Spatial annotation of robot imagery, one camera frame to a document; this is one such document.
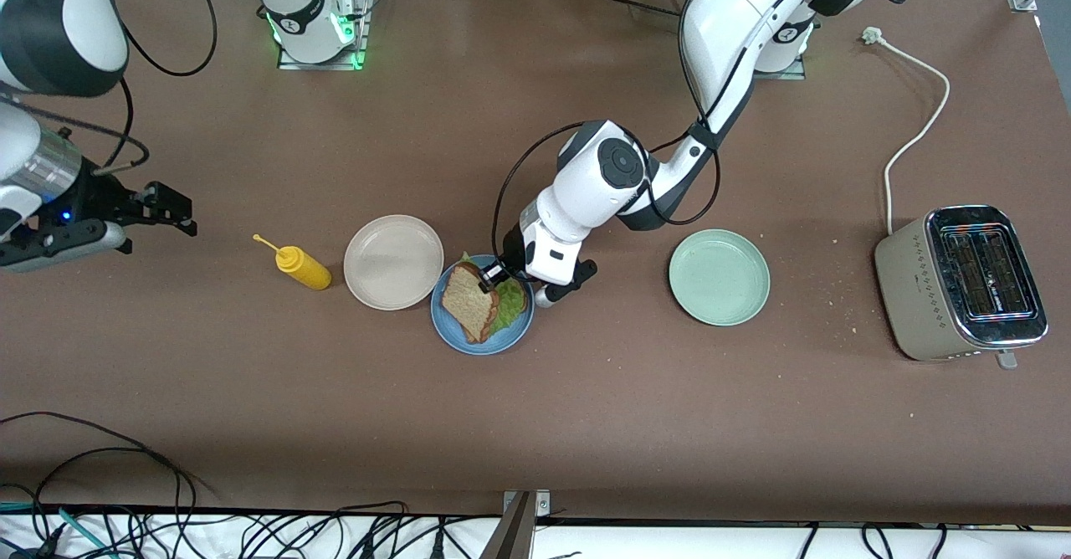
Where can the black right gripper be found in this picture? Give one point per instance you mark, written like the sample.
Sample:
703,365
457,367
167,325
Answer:
99,201

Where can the brown table mat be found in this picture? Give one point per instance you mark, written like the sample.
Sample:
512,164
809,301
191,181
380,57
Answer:
586,417

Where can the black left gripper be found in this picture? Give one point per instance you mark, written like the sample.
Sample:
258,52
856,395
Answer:
511,260

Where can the pale green round plate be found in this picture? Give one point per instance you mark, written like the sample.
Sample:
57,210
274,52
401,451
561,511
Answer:
719,277

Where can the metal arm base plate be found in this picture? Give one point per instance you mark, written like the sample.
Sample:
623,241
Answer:
782,74
293,64

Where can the brown bread slice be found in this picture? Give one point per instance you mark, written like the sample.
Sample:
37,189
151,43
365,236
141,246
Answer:
468,304
494,329

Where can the silver two-slot toaster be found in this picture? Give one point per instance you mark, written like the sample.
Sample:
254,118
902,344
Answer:
916,291

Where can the blue round plate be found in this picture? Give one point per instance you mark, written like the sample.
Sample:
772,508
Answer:
510,337

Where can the yellow mustard squeeze bottle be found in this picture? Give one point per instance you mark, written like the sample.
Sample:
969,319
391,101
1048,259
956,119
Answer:
305,270

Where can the metal corner bracket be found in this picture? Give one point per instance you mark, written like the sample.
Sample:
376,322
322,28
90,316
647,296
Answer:
542,505

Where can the beige round plate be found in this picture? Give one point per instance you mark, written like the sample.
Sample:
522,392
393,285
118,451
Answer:
389,262

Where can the grey metal bar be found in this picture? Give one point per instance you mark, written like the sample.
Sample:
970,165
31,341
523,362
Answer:
510,534

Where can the green lettuce leaf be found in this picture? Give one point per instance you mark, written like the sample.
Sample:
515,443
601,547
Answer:
509,304

